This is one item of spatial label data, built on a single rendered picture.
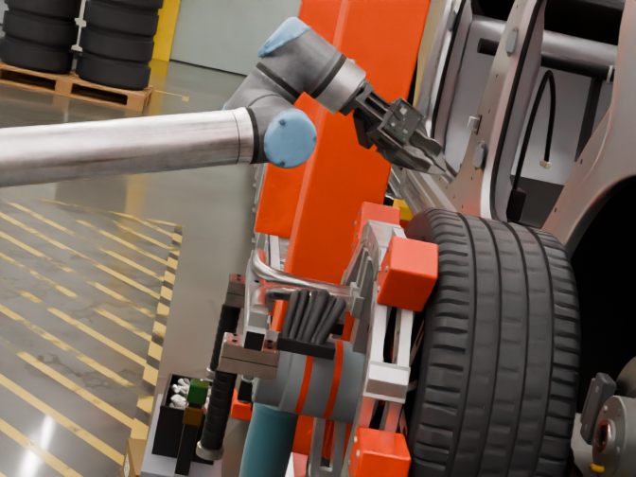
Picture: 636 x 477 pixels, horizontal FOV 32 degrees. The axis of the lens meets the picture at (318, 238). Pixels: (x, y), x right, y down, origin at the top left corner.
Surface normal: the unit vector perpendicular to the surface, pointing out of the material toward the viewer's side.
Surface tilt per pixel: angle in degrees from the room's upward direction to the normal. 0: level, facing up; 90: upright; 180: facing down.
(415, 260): 35
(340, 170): 90
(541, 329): 46
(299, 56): 84
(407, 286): 125
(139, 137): 61
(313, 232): 90
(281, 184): 90
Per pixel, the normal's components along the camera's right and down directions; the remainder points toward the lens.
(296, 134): 0.44, 0.36
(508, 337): 0.18, -0.42
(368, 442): 0.21, -0.95
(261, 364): 0.05, 0.25
